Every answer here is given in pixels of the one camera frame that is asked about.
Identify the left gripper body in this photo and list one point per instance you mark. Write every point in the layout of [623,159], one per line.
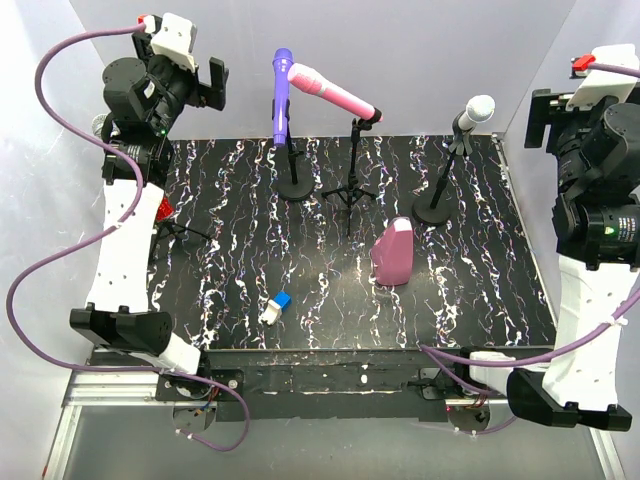
[201,94]

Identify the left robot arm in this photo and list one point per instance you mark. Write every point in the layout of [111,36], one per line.
[144,97]

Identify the black round-base mic stand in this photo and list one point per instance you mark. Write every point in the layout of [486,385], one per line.
[434,210]

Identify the red glitter microphone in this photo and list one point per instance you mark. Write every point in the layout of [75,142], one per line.
[104,127]

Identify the purple mic round-base stand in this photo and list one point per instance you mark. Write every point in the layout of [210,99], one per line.
[293,189]

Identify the white microphone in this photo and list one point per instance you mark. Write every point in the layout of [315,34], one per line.
[479,109]

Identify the blue and white block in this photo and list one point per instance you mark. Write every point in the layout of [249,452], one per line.
[274,308]

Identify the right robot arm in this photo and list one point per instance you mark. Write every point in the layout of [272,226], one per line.
[596,222]

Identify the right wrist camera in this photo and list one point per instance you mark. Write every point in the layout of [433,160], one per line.
[611,70]

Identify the pink microphone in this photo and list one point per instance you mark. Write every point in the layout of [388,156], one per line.
[310,81]

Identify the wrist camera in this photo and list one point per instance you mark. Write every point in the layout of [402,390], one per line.
[172,36]
[611,70]

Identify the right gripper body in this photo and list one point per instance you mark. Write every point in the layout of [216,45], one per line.
[543,108]

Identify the purple microphone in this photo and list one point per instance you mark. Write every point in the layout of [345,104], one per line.
[282,62]

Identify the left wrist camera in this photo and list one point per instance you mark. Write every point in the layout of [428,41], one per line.
[172,36]

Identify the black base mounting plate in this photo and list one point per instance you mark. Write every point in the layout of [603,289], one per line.
[332,383]

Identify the aluminium frame rail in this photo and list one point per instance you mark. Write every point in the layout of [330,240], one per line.
[135,425]

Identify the black tripod mic stand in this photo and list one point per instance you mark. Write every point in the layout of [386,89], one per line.
[350,192]

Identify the pink wedge-shaped case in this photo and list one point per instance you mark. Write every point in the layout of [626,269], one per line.
[393,252]

